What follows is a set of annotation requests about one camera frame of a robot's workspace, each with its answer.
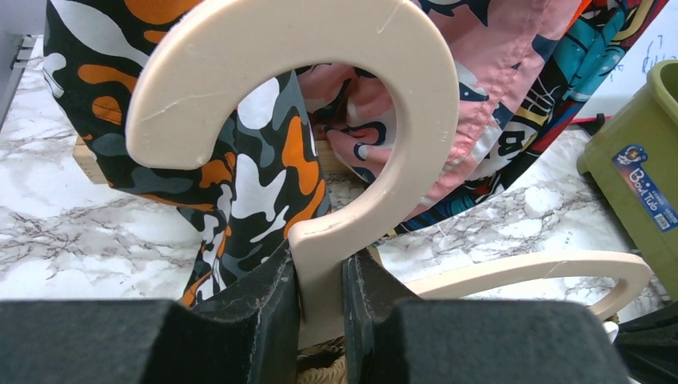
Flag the pink framed whiteboard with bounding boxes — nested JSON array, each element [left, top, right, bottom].
[[572, 1, 677, 123]]

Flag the olive green plastic basket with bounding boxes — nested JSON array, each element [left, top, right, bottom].
[[576, 60, 677, 300]]

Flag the colourful patterned shorts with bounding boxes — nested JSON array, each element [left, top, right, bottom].
[[388, 1, 667, 237]]

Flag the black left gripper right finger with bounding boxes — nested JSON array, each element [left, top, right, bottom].
[[342, 251, 631, 383]]

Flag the camouflage orange black garment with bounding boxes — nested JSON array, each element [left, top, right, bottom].
[[43, 1, 330, 307]]

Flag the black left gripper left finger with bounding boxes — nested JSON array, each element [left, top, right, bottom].
[[1, 246, 300, 383]]

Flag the tan khaki shorts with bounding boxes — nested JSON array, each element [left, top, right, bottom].
[[296, 336, 348, 384]]

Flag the pink patterned garment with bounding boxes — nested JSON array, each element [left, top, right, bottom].
[[297, 0, 581, 214]]

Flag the cream wooden hanger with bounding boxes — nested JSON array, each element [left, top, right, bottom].
[[125, 0, 653, 351]]

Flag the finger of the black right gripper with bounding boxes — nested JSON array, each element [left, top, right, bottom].
[[614, 302, 677, 384]]

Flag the wooden clothes rack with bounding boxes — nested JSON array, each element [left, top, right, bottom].
[[73, 137, 352, 184]]

